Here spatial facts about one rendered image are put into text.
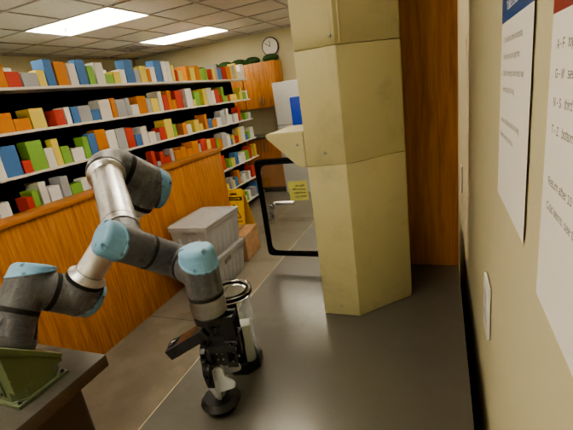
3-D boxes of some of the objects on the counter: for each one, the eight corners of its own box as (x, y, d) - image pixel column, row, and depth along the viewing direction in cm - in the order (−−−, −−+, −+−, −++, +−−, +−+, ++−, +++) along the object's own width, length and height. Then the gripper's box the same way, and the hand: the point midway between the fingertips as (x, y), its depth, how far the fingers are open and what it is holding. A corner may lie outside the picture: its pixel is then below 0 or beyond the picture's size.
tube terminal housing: (414, 270, 141) (404, 43, 118) (408, 320, 113) (393, 33, 90) (346, 267, 150) (326, 56, 127) (325, 313, 122) (292, 52, 99)
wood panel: (458, 262, 142) (455, -226, 101) (458, 265, 140) (456, -235, 98) (329, 258, 161) (282, -156, 119) (327, 261, 158) (279, -161, 116)
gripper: (227, 326, 77) (245, 411, 83) (238, 298, 87) (253, 375, 93) (185, 328, 78) (206, 412, 84) (202, 300, 88) (219, 377, 95)
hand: (218, 388), depth 89 cm, fingers closed on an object, 3 cm apart
